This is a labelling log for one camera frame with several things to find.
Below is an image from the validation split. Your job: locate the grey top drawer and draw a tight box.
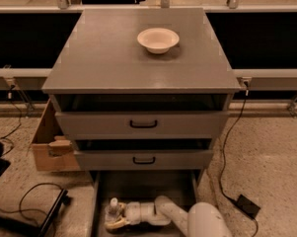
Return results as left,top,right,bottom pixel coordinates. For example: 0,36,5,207
55,112,228,140

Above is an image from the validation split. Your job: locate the black power adapter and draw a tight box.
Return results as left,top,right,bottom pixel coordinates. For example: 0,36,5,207
236,195,260,219

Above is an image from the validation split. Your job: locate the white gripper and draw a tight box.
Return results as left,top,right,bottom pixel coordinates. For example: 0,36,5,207
105,201,141,231

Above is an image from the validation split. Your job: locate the grey open bottom drawer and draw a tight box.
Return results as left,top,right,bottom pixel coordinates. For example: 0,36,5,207
88,170,201,237

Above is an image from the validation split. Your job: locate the grey drawer cabinet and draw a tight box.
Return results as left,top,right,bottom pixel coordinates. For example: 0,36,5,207
41,7,242,180

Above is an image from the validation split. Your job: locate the black cable on floor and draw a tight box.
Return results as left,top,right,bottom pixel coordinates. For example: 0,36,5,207
0,182,65,237

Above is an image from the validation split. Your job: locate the black cable left wall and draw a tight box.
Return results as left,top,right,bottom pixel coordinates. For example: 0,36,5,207
0,84,24,157

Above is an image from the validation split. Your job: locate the brown cardboard box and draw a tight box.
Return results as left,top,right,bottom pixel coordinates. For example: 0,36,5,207
31,101,80,172

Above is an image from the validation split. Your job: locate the black metal stand base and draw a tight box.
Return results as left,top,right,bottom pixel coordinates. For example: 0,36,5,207
0,188,72,237

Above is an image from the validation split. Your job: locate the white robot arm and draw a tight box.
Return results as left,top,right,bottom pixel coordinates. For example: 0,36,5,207
104,196,233,237

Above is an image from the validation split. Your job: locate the clear plastic water bottle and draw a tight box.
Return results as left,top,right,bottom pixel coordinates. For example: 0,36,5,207
105,197,121,223

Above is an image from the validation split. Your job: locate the black power cable right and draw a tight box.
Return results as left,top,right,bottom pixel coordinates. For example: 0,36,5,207
218,79,251,202

